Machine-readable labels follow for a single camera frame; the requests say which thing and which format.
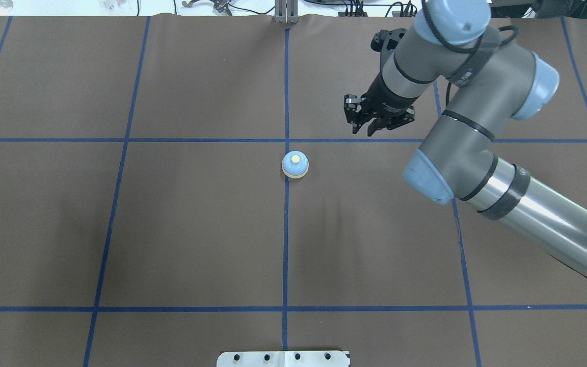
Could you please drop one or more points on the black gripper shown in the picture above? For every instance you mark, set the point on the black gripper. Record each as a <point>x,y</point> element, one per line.
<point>386,99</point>

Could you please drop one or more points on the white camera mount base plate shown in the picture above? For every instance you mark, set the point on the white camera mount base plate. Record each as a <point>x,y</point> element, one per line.
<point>285,358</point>

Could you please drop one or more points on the brown paper table cover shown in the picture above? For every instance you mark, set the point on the brown paper table cover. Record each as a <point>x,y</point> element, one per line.
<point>145,218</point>

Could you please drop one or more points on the aluminium frame post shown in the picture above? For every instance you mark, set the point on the aluminium frame post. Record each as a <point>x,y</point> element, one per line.
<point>286,12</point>

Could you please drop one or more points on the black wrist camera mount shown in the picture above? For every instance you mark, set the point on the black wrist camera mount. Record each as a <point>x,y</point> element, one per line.
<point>385,41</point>

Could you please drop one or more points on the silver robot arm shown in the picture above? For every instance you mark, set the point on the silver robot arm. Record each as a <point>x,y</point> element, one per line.
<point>496,80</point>

